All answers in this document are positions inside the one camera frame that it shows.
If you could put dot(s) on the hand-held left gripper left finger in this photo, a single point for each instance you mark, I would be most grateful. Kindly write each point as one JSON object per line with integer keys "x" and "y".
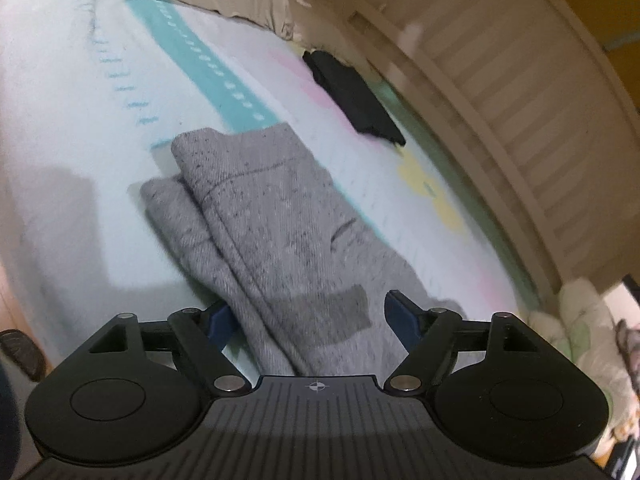
{"x": 220, "y": 325}

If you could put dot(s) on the black folded garment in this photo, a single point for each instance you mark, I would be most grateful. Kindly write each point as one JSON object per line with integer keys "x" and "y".
{"x": 355, "y": 100}

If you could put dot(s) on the dark slipper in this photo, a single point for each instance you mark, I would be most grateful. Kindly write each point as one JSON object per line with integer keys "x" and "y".
{"x": 22, "y": 355}

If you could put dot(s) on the purple patterned cloth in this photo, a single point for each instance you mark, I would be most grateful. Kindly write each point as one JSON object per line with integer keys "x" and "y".
{"x": 629, "y": 345}

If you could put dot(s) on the cream floral quilt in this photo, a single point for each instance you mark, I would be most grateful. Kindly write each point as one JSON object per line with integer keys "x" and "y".
{"x": 585, "y": 340}

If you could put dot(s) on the grey pants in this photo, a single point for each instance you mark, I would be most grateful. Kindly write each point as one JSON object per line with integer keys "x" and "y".
{"x": 280, "y": 220}

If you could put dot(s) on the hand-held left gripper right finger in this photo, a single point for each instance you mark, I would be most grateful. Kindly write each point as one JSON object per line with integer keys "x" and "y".
{"x": 400, "y": 320}

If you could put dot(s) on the slatted wooden headboard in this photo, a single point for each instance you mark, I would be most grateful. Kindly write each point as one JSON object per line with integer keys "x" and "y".
{"x": 525, "y": 110}

